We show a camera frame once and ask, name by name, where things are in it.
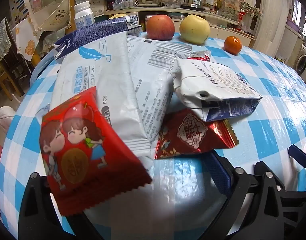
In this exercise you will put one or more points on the orange mandarin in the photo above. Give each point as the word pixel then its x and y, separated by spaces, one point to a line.
pixel 232 45

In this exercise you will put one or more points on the artificial flowers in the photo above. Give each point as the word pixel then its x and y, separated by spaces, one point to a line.
pixel 250 7

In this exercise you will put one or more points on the white wet wipes pack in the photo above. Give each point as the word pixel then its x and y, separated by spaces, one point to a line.
pixel 97 62

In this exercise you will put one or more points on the blue checkered tablecloth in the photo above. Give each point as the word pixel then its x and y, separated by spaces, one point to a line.
pixel 268 105

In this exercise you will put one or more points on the dining table with orange-print cloth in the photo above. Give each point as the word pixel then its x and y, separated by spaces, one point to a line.
pixel 27 40

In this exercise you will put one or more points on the small red white sachet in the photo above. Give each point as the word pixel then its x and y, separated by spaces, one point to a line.
pixel 200 55

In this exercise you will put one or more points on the white curtain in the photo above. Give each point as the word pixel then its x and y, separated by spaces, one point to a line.
pixel 273 12

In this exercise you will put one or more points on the printed gift bag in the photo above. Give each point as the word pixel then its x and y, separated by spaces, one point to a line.
pixel 229 7

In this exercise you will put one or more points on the white navy carton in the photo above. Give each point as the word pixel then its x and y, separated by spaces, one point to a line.
pixel 213 85

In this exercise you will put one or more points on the pack of small water bottles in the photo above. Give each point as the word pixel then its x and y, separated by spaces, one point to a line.
pixel 124 3

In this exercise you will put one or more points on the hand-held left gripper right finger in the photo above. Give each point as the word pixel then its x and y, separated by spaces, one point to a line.
pixel 218 175

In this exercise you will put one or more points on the grey cushion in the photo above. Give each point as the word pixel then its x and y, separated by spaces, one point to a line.
pixel 3 117

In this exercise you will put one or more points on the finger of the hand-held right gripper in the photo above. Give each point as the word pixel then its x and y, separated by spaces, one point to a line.
pixel 302 156
pixel 298 210

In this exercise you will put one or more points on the red cartoon snack packet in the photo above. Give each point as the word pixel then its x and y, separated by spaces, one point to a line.
pixel 75 142

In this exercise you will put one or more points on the cream mesh food cover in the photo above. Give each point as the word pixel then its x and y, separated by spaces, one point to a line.
pixel 50 2

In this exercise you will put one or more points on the yellow apple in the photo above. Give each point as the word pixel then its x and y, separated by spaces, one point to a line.
pixel 194 28

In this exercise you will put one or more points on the washing machine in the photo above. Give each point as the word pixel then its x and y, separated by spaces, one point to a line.
pixel 303 60

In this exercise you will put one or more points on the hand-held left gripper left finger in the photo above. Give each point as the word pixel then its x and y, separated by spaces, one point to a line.
pixel 52 221

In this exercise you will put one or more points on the blue denim cushion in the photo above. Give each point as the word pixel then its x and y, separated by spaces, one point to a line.
pixel 40 66

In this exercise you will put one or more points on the red gold foil packet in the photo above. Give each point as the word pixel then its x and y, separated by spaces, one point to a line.
pixel 188 132

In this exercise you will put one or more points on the white barcode plastic pack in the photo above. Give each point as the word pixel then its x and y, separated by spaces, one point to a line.
pixel 153 80

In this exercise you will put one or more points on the navy blue carton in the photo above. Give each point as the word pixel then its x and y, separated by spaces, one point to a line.
pixel 97 30

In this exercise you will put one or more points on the red apple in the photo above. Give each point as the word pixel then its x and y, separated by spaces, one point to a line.
pixel 160 27

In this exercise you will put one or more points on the light wood chair lace cover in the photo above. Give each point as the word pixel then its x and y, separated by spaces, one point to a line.
pixel 2 37

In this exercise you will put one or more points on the white TV cabinet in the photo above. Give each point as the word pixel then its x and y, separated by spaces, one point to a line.
pixel 218 30

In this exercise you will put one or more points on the white plastic bottle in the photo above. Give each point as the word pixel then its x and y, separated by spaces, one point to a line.
pixel 82 12

